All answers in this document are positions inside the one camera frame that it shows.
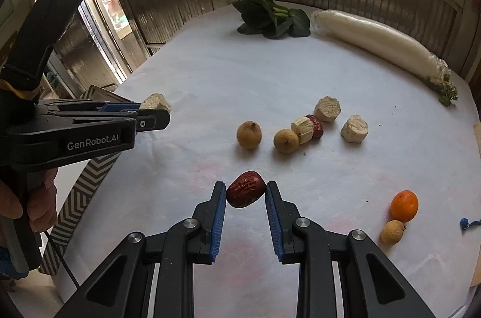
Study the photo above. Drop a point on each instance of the plain orange mandarin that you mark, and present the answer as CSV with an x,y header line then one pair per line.
x,y
404,205

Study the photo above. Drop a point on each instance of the person's left hand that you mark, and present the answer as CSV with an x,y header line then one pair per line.
x,y
41,201

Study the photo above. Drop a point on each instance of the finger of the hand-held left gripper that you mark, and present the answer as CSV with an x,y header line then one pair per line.
x,y
120,107
154,120

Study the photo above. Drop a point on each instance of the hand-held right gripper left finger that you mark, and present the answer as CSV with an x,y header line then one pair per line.
x,y
220,224

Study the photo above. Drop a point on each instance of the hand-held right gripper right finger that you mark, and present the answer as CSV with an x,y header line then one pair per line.
x,y
272,224

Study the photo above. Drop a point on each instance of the dark leafy greens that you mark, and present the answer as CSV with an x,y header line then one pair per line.
x,y
270,21

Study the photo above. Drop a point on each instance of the small blue object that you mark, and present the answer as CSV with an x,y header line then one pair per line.
x,y
465,224

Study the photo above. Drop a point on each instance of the striped cardboard tray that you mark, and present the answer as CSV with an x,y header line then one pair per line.
x,y
86,186

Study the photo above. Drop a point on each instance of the pale sugarcane chunk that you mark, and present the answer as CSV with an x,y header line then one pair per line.
x,y
327,108
156,102
302,130
354,129

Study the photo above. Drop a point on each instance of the red dried date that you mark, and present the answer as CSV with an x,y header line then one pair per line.
x,y
245,189
317,126

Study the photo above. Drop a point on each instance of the plastic-wrapped white radish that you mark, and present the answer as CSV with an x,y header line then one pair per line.
x,y
375,36

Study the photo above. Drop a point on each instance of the brown longan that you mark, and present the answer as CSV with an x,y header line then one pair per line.
x,y
286,140
249,135
393,232

